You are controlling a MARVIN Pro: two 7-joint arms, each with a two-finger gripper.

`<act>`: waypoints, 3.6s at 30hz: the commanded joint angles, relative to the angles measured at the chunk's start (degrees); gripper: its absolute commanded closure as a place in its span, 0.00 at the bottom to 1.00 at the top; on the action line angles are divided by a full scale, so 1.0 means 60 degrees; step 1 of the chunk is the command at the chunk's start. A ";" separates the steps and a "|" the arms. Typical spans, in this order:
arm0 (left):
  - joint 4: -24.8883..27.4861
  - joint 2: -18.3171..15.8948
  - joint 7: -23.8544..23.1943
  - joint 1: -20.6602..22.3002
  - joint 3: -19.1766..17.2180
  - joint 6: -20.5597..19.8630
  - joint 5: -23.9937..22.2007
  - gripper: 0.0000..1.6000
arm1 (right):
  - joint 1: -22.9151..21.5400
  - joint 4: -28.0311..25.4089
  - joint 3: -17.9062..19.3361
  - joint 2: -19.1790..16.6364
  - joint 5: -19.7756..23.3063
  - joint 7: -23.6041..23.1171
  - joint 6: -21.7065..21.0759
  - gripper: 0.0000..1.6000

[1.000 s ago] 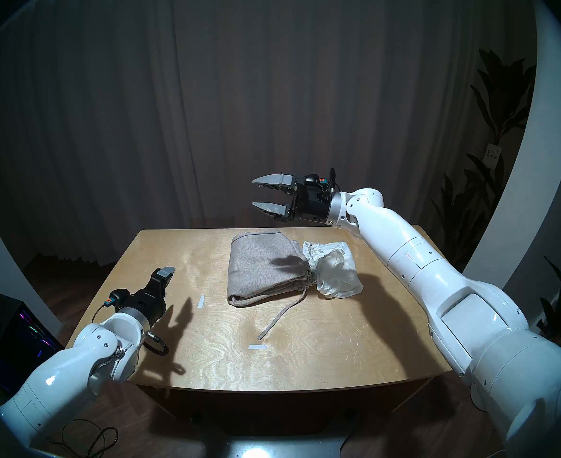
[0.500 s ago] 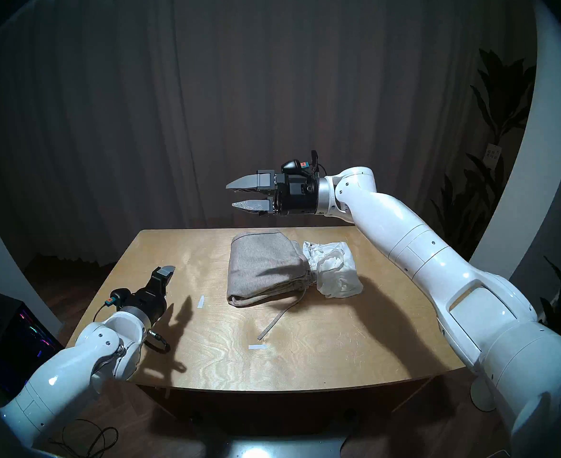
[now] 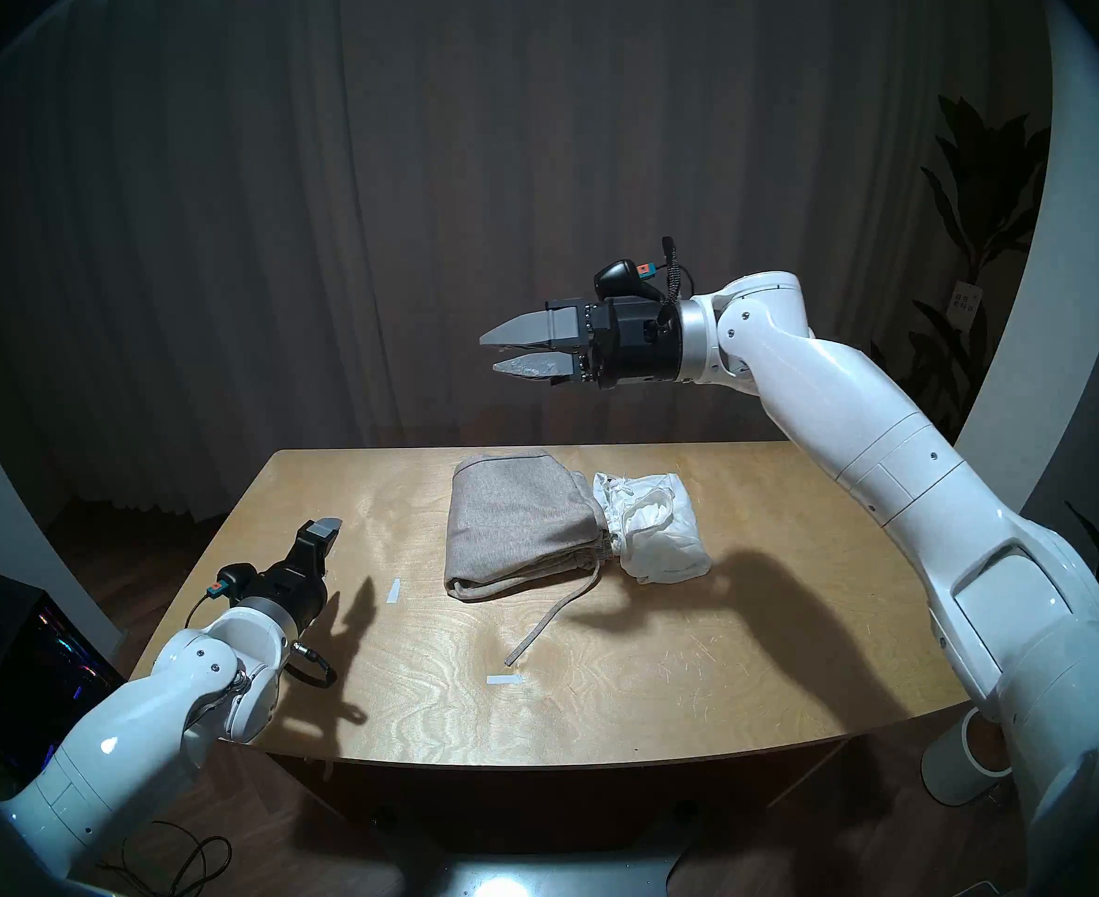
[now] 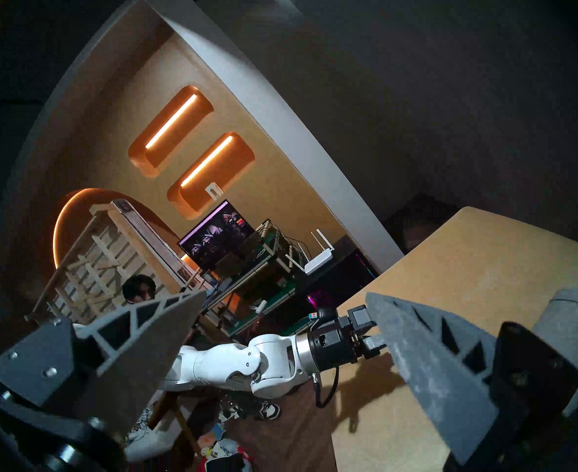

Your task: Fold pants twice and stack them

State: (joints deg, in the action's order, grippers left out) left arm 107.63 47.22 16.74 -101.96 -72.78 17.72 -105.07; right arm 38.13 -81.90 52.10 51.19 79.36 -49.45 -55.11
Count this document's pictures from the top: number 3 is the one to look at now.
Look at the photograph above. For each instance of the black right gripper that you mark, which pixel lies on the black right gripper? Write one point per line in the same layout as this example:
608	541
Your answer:
638	344

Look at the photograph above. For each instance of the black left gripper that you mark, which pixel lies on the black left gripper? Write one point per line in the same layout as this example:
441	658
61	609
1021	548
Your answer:
292	591

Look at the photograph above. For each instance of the white frilled shorts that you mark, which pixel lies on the white frilled shorts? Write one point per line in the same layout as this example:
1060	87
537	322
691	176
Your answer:
671	540

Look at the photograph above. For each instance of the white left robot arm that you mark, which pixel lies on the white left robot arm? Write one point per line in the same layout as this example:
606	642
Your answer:
138	727

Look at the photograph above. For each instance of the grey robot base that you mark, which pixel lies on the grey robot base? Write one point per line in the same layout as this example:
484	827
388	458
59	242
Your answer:
531	881

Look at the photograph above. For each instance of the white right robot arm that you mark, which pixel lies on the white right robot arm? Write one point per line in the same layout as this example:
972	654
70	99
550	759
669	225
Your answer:
886	437

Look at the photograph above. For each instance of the beige pleated curtain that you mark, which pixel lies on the beige pleated curtain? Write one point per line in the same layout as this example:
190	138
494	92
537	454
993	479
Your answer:
418	157

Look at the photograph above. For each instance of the black computer tower with lights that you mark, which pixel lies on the black computer tower with lights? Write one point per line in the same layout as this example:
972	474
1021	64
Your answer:
35	680

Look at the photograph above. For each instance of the white paper plant tag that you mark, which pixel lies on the white paper plant tag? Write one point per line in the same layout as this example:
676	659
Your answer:
965	299

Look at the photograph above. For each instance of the tall dark leafy plant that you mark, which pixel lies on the tall dark leafy plant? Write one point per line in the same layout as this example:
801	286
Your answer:
984	185

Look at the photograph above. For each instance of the small plant in white pot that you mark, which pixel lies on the small plant in white pot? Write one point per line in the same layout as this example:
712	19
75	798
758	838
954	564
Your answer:
942	774

